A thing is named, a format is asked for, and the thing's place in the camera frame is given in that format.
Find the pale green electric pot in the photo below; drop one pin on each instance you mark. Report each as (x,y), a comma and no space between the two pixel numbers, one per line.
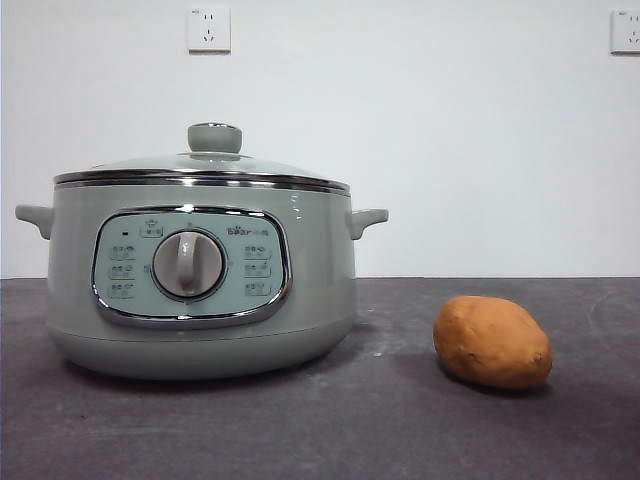
(320,260)

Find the white wall socket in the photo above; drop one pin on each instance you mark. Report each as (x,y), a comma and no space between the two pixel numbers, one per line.
(210,30)
(627,32)

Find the brown potato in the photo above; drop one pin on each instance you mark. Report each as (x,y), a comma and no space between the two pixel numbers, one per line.
(492,342)

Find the glass lid with green knob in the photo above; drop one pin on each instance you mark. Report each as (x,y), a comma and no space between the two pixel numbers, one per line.
(200,164)

